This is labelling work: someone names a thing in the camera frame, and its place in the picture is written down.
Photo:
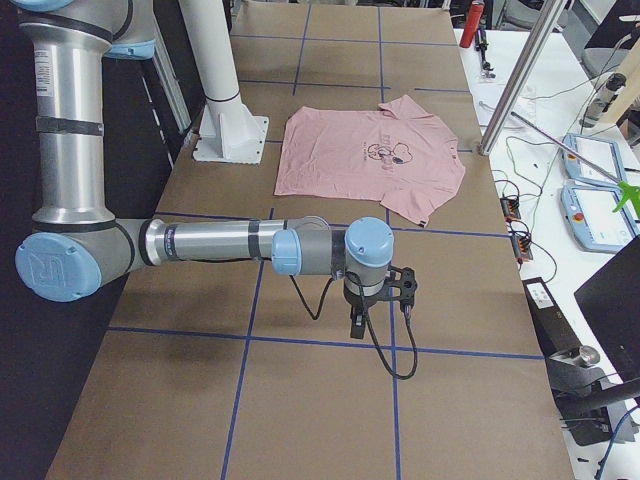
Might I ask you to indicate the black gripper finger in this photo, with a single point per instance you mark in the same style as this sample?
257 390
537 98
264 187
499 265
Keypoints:
358 324

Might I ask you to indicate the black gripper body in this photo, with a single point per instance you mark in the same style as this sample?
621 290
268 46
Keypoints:
359 303

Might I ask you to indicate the pink Snoopy t-shirt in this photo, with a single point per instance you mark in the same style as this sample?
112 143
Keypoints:
399 155

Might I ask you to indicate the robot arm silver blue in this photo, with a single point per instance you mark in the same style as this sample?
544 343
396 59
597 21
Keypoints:
78 245

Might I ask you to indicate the orange black connector board lower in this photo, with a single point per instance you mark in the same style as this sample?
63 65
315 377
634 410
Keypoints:
521 245

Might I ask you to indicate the orange black connector board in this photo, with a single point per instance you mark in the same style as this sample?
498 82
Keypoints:
521 245
510 208

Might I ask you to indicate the orange black connector board upper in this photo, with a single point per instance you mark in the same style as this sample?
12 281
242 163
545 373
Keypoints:
510 208

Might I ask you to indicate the black box with label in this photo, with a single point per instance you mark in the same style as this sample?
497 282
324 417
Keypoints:
553 331

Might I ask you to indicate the black clamp stand with knob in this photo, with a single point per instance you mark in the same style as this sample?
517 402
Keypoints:
589 403

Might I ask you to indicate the lower teach pendant tablet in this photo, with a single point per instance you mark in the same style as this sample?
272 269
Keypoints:
594 223

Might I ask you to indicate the teach pendant tablet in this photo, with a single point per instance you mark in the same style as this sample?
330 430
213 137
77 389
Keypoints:
604 153
594 223

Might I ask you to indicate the black monitor corner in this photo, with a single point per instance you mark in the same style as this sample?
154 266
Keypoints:
609 302

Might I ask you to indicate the black selfie stick tool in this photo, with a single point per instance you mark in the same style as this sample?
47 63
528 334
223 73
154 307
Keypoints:
481 46

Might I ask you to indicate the upper teach pendant tablet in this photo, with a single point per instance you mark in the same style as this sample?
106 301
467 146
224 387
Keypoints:
604 153

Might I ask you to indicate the metal reacher grabber stick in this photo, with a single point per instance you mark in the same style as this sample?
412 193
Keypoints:
630 193

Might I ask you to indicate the red cylinder bottle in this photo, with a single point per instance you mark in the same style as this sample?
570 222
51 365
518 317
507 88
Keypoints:
473 18

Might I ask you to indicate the clear water bottle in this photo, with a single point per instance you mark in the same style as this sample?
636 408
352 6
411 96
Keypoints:
603 99

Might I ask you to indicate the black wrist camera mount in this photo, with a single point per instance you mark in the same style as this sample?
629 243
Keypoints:
399 285

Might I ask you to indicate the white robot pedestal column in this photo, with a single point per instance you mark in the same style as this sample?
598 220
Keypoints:
228 132

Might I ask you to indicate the aluminium frame post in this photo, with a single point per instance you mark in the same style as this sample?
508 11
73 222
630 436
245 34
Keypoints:
533 47

